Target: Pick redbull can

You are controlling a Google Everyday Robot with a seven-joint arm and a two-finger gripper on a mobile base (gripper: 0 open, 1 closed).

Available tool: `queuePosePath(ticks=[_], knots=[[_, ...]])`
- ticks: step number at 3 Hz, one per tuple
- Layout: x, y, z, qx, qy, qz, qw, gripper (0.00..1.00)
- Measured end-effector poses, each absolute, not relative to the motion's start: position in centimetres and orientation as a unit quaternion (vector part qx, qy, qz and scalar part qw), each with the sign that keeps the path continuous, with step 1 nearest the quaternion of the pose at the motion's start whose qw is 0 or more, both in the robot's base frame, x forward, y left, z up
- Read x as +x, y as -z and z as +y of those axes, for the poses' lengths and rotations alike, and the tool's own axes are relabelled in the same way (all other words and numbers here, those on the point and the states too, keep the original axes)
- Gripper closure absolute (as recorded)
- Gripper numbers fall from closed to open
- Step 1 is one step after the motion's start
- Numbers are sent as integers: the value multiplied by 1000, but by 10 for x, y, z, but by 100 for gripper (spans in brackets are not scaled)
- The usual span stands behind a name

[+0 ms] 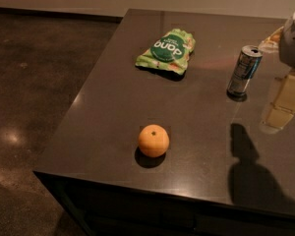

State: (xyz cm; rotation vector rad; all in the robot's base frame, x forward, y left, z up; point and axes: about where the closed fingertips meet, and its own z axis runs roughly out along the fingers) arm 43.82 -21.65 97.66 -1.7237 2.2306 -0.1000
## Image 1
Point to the orange fruit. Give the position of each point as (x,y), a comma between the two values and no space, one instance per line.
(153,141)

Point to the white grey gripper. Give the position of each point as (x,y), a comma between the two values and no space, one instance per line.
(293,41)

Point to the green snack bag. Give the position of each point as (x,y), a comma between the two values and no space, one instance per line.
(171,53)

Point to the silver blue redbull can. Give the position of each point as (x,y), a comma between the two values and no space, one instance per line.
(247,64)

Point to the dark table cabinet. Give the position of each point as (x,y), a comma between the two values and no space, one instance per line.
(108,210)

